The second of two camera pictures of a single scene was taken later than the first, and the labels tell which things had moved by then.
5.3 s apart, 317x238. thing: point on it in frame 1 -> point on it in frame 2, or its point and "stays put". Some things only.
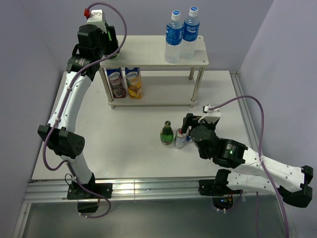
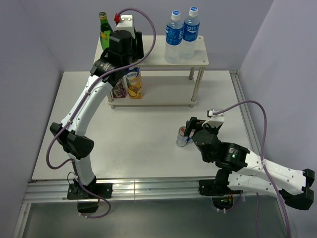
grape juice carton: x=117 y=83 stays put
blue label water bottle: x=190 y=33 stays put
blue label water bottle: x=174 y=33 stays put
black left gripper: x=101 y=34 -> x=137 y=45
